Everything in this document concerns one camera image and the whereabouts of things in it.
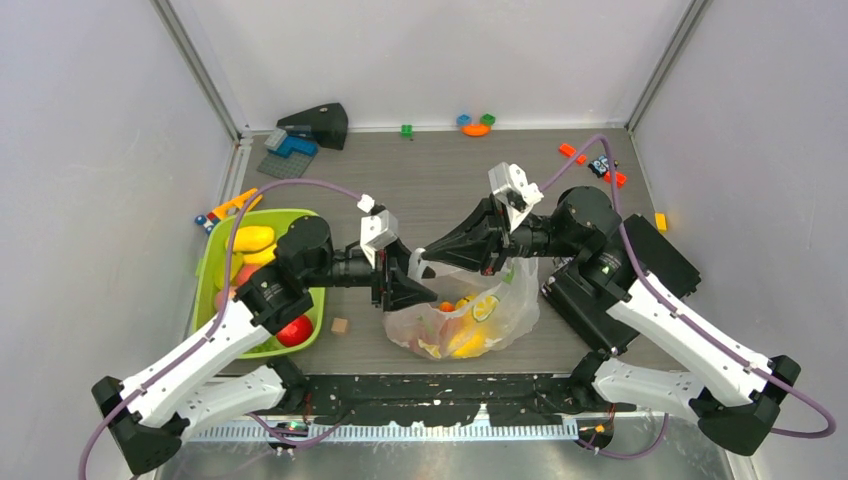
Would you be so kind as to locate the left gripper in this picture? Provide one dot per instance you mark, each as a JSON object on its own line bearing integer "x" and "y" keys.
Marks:
{"x": 404, "y": 288}

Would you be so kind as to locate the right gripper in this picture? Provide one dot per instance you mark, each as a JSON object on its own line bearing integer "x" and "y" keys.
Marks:
{"x": 481, "y": 242}

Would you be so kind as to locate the clear printed plastic bag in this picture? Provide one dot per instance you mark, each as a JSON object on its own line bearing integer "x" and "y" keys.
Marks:
{"x": 420, "y": 328}

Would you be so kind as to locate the yellow fake lemon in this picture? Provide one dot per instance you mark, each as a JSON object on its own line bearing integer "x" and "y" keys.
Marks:
{"x": 468, "y": 345}

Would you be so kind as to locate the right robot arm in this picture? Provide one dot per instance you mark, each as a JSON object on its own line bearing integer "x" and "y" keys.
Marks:
{"x": 732, "y": 394}

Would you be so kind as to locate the red fake apple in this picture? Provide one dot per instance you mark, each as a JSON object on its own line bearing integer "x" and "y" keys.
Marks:
{"x": 296, "y": 332}

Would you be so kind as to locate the yellow fake banana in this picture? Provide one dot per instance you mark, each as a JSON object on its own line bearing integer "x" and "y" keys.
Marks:
{"x": 261, "y": 258}

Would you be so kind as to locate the yellow fake starfruit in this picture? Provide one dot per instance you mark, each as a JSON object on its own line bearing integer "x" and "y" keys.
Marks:
{"x": 225, "y": 272}

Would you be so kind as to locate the small wooden cube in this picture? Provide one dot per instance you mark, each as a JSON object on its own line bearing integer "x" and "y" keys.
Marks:
{"x": 340, "y": 326}

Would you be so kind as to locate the black box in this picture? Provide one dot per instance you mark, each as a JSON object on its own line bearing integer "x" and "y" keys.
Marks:
{"x": 669, "y": 258}

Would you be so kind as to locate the blue toy piece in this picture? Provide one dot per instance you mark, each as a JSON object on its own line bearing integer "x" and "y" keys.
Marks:
{"x": 463, "y": 120}

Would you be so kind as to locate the orange toy bar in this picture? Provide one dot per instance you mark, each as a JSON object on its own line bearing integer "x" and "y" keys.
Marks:
{"x": 571, "y": 154}

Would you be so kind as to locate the red toy brick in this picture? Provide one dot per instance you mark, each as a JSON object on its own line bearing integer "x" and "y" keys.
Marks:
{"x": 620, "y": 178}

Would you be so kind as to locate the grey toy baseplate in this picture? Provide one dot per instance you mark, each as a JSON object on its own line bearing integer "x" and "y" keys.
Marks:
{"x": 292, "y": 167}

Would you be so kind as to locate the black wedge block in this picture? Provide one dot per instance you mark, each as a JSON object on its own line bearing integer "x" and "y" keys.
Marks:
{"x": 326, "y": 125}

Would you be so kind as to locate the yellow toy block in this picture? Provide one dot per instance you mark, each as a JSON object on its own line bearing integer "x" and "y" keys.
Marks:
{"x": 661, "y": 222}

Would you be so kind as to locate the orange yellow toy tool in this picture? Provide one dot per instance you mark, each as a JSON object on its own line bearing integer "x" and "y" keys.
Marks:
{"x": 245, "y": 201}

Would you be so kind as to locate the grey small toy brick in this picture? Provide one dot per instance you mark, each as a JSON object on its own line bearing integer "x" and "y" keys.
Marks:
{"x": 275, "y": 139}

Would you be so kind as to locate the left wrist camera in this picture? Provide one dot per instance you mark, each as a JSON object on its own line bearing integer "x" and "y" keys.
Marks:
{"x": 378, "y": 228}

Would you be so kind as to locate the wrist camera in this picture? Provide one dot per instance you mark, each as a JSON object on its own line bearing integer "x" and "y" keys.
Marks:
{"x": 378, "y": 228}
{"x": 512, "y": 189}

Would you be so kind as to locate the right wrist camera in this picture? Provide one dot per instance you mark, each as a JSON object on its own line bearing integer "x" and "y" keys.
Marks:
{"x": 512, "y": 189}

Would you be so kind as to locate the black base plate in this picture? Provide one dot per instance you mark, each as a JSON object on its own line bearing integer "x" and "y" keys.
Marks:
{"x": 441, "y": 400}

